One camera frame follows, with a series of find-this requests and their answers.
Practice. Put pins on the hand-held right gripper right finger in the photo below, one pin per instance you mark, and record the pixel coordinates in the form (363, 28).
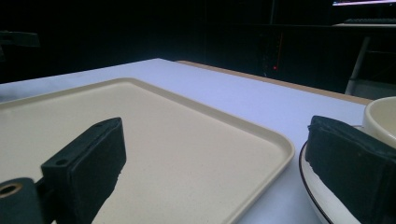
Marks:
(351, 165)

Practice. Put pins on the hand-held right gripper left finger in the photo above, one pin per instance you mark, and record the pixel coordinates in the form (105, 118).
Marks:
(87, 165)

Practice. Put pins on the white plate with dark rim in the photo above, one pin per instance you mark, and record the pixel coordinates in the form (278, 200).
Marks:
(323, 199)

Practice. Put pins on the cream bowl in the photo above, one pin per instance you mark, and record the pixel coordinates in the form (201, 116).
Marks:
(381, 119)

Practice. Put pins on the metal stand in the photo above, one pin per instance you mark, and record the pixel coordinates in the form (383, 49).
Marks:
(358, 67)

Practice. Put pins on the beige plastic tray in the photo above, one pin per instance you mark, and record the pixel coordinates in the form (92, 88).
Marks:
(186, 149)

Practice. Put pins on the monitor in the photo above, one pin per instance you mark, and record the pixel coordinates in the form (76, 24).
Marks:
(363, 2)

